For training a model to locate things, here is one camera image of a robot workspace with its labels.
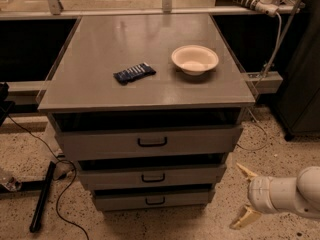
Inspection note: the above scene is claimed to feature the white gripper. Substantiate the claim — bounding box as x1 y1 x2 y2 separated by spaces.
230 163 277 230

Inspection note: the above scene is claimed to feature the grey bottom drawer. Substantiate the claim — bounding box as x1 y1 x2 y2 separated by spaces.
93 186 215 211

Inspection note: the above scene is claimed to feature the grey drawer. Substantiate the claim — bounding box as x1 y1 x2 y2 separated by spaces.
56 126 242 161
93 186 215 211
79 164 226 190

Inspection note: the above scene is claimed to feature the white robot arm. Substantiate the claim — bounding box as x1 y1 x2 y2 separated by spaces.
230 164 320 230

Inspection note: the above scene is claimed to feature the grey middle drawer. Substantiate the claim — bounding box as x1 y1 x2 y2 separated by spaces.
79 164 226 190

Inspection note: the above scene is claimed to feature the grey drawer cabinet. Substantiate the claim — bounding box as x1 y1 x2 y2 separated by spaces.
39 14 254 197

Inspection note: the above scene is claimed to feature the grey top drawer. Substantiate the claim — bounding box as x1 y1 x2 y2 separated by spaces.
56 126 242 161

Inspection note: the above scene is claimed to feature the dark cabinet at right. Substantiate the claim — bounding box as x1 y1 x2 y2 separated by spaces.
273 0 320 141

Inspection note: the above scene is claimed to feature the white paper bowl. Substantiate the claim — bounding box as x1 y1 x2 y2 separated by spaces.
171 45 219 76

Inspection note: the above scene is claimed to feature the dark blue snack packet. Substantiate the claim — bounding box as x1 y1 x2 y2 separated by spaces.
113 63 156 85

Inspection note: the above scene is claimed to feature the white power strip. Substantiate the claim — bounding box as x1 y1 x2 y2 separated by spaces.
232 0 278 17

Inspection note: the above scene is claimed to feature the black floor bar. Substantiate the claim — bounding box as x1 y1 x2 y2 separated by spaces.
29 162 56 233

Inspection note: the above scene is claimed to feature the clear plastic bottle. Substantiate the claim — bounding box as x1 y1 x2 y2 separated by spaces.
0 168 22 192

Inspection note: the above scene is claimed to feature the black device at left edge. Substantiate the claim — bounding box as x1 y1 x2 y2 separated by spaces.
0 83 15 126

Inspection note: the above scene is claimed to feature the white power cable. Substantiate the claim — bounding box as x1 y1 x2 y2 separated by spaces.
235 11 283 152

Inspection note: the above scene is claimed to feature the black floor cable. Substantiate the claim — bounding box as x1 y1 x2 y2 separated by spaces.
6 114 90 240

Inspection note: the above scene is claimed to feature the aluminium frame rail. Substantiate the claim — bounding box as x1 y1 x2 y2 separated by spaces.
0 3 305 21

